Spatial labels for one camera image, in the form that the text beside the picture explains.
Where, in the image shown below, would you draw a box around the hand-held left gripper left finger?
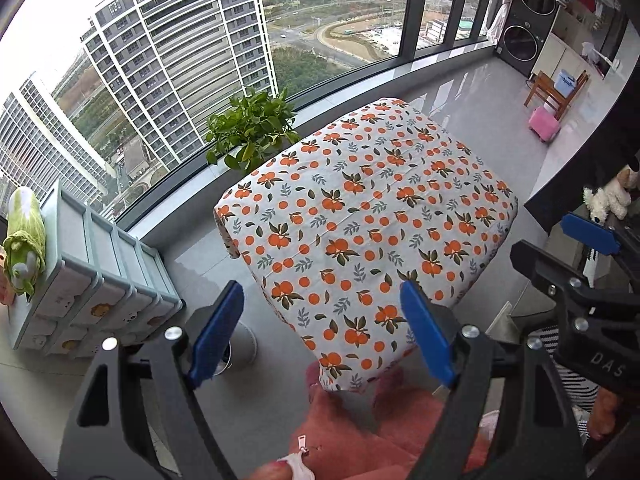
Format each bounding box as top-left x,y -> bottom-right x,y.
57,280 -> 246,480

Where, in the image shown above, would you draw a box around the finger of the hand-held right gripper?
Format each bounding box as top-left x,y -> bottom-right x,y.
510,240 -> 640,341
560,212 -> 640,268

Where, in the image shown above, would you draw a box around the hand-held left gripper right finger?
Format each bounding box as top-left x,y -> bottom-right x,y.
400,280 -> 583,480

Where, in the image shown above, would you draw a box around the person's right hand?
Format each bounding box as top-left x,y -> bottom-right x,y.
587,386 -> 622,442

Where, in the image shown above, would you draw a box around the round metal bin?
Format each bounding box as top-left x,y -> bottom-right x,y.
212,322 -> 258,377

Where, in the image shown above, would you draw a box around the white plush dog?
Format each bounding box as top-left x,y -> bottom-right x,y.
582,186 -> 632,223

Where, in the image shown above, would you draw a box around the striped garment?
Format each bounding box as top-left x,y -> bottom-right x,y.
542,325 -> 601,441

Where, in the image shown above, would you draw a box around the pink stool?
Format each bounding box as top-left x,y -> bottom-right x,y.
529,106 -> 562,143

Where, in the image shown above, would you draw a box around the pink pants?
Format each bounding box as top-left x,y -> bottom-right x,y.
250,362 -> 501,480

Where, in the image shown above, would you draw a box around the pale blue plastic drawer unit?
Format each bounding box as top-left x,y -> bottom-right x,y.
10,180 -> 183,358

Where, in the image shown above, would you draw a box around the orange print tablecloth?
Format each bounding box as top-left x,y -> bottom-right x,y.
214,99 -> 518,393

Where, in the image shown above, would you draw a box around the wooden chair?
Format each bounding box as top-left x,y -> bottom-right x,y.
525,71 -> 590,121

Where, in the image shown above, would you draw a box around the white cabinet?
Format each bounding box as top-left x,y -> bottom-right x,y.
530,30 -> 590,81

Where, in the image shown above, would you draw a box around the black washing machine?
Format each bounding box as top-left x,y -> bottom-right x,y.
501,7 -> 551,77

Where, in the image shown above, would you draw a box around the green plush toy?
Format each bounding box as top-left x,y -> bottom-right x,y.
2,186 -> 47,297

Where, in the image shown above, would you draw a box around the green potted plant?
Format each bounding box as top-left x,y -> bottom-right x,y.
205,87 -> 301,176

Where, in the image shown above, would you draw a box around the white curtain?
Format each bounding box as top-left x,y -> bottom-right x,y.
487,0 -> 524,46

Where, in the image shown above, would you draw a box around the white high-rise building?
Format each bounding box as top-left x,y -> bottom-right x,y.
0,77 -> 108,216

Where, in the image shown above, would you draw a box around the grey high-rise building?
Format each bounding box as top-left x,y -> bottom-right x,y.
80,0 -> 278,171

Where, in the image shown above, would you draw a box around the black window frame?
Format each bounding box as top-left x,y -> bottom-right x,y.
112,0 -> 531,226

